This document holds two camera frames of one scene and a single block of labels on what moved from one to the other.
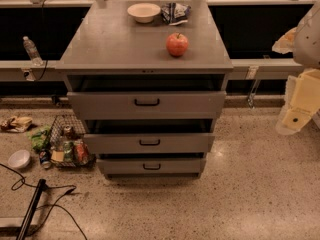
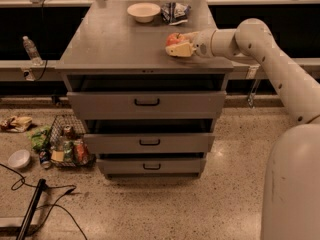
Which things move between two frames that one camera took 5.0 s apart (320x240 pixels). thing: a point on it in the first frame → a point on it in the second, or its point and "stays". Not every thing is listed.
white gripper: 308,42 → 202,43
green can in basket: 68,151 stays
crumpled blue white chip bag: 175,13 stays
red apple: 177,44 stays
